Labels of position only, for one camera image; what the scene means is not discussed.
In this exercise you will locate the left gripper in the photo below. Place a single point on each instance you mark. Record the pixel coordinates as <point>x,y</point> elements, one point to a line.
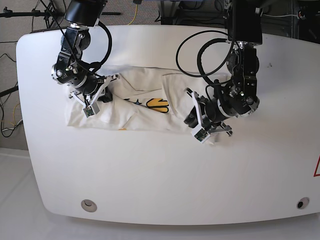
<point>206,114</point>

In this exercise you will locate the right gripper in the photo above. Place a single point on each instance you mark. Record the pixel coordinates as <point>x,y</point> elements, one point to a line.
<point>94,89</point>

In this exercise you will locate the white printed T-shirt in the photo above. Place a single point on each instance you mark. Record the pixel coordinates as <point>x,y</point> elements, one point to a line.
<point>144,99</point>

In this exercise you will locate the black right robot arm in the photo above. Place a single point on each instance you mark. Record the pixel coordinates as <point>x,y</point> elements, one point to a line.
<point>69,68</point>

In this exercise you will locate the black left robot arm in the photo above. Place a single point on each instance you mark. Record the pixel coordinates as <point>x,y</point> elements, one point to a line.
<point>236,97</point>

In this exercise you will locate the black tripod stand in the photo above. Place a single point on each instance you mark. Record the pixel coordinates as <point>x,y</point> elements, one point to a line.
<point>25,13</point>

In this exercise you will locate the left table grommet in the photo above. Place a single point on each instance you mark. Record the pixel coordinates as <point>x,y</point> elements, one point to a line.
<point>88,205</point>

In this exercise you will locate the table grommet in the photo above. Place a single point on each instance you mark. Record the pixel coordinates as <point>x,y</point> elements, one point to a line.
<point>303,203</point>
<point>88,205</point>

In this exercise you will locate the red triangle sticker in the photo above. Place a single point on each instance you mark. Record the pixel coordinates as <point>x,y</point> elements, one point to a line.
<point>317,169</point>

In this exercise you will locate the right table grommet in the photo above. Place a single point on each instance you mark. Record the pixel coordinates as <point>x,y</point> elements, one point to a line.
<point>303,203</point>

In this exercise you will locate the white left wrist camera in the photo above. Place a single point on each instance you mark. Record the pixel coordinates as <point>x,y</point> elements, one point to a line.
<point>200,134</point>

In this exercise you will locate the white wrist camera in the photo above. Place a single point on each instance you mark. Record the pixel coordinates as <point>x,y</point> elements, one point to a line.
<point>91,110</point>
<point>200,134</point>

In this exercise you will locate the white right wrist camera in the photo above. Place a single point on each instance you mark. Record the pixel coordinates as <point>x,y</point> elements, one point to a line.
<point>91,110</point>

